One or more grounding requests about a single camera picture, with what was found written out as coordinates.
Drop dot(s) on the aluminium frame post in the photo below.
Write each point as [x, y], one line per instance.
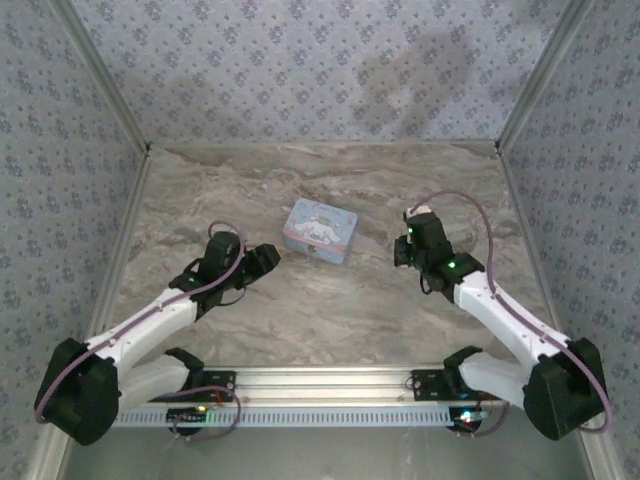
[547, 75]
[100, 75]

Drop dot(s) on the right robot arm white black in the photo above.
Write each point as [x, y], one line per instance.
[500, 310]

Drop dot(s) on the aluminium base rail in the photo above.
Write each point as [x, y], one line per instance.
[320, 382]

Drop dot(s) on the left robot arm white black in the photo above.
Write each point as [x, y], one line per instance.
[145, 325]

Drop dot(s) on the black controller board with LEDs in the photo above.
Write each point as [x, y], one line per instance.
[182, 420]
[462, 421]

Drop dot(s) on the light blue cartoon tin box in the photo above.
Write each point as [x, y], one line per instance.
[320, 227]

